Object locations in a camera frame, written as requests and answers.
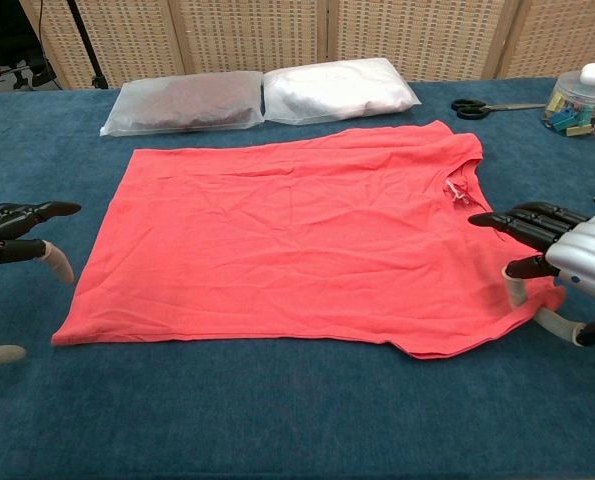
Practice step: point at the coral red t-shirt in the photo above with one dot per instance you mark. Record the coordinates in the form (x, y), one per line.
(287, 250)

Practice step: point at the blue carpet table cover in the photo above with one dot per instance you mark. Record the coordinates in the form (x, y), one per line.
(297, 425)

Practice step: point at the black tripod stand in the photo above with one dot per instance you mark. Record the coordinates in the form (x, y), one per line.
(84, 40)

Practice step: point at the wicker folding screen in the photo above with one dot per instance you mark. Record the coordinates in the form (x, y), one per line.
(257, 35)

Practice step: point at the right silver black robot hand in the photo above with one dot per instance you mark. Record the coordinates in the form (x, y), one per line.
(582, 255)

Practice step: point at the clear jar of binder clips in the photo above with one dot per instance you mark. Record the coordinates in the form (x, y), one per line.
(577, 117)

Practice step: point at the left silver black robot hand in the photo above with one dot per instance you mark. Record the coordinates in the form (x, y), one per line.
(7, 220)

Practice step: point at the frosted bag with white garment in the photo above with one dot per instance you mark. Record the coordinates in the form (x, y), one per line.
(337, 90)

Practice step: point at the frosted bag with maroon garment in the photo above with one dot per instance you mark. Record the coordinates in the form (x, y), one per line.
(187, 100)

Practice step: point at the black office chair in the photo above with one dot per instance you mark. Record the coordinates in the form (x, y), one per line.
(39, 71)

